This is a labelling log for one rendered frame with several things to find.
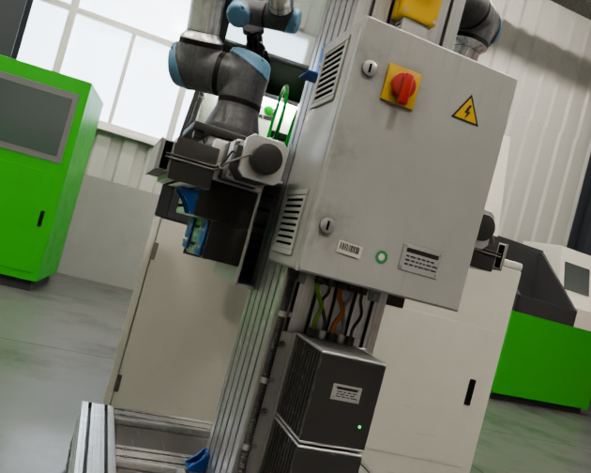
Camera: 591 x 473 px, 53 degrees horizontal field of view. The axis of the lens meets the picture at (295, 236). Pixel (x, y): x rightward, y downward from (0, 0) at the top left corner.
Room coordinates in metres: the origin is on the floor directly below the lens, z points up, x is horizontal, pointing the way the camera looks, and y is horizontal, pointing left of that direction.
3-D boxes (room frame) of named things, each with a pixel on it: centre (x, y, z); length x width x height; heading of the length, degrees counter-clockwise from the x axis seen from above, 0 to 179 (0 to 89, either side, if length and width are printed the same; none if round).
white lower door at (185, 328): (2.11, 0.15, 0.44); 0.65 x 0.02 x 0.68; 100
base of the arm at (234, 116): (1.56, 0.24, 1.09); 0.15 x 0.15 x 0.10
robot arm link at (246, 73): (1.56, 0.24, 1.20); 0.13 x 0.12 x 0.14; 83
